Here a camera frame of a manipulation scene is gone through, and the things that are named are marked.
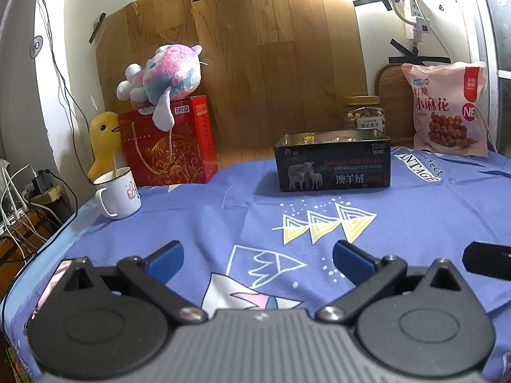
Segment white router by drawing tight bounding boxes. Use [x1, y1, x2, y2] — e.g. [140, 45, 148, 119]
[0, 160, 29, 232]

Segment yellow duck plush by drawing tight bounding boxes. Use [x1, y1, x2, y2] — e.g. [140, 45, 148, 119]
[88, 112, 122, 180]

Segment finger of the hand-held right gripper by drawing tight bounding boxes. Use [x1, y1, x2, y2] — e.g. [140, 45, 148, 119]
[463, 241, 511, 281]

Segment pink snack bag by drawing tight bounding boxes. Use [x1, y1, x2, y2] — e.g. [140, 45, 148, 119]
[401, 62, 490, 158]

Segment white enamel mug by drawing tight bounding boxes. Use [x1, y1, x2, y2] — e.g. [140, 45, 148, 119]
[94, 167, 142, 220]

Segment red gift box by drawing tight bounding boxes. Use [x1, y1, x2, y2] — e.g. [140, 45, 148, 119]
[118, 96, 219, 187]

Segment blue printed tablecloth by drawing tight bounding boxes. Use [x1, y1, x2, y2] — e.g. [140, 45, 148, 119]
[0, 144, 511, 383]

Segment patterned glass sliding door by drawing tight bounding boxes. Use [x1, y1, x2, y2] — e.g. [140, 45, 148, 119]
[475, 0, 511, 156]

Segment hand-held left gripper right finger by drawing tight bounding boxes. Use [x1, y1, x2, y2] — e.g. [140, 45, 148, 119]
[315, 239, 469, 324]

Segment black tin box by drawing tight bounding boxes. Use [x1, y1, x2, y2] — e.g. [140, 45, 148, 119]
[275, 130, 392, 193]

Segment brown wooden cutting board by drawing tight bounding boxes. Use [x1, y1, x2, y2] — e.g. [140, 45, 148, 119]
[377, 63, 416, 138]

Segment wooden wall board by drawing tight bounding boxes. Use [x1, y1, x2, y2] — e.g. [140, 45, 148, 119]
[96, 0, 368, 168]

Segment white power strip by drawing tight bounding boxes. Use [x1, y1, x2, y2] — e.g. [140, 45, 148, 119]
[405, 0, 434, 42]

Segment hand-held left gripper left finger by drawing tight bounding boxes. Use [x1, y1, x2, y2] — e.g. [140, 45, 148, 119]
[60, 240, 208, 324]

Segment clear nut jar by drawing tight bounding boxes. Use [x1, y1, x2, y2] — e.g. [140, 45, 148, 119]
[343, 96, 386, 131]

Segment black wall cable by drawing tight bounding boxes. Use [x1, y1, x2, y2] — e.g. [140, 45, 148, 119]
[36, 0, 94, 128]

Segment black power adapter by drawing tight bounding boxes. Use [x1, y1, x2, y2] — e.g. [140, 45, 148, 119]
[32, 169, 55, 194]

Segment pastel plush toy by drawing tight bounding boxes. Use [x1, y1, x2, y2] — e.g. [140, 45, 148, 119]
[117, 45, 208, 131]

